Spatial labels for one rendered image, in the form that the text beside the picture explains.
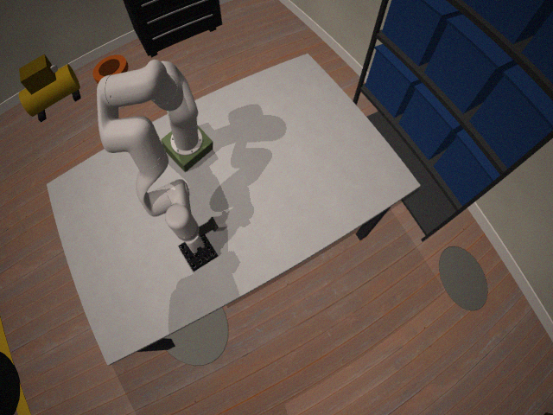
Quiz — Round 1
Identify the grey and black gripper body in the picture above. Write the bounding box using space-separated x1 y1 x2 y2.
185 231 205 253

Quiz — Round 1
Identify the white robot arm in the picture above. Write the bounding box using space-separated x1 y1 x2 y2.
97 60 227 241

